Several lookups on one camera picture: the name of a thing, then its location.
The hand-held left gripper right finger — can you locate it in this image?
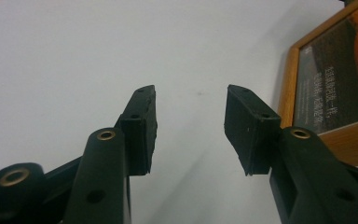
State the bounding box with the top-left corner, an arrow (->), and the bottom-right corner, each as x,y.
224,84 -> 358,224

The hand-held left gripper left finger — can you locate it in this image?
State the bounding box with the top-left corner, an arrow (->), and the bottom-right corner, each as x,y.
62,84 -> 158,224

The wooden photo frame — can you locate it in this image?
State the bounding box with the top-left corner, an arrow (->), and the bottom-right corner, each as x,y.
276,0 -> 358,168

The white paper sheet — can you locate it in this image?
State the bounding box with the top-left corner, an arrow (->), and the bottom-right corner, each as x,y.
0,0 -> 358,224

